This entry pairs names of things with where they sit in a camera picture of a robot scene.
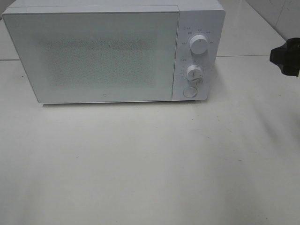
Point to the white microwave door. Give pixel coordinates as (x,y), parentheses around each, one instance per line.
(94,54)

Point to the white timer knob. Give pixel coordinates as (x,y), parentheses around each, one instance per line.
(194,73)

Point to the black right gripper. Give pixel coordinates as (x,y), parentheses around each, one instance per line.
(288,56)

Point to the white microwave oven body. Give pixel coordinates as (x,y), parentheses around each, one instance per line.
(195,17)

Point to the round white door button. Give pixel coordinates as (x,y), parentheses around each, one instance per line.
(190,92)

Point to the upper white power knob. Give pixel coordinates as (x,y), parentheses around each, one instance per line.
(198,44)

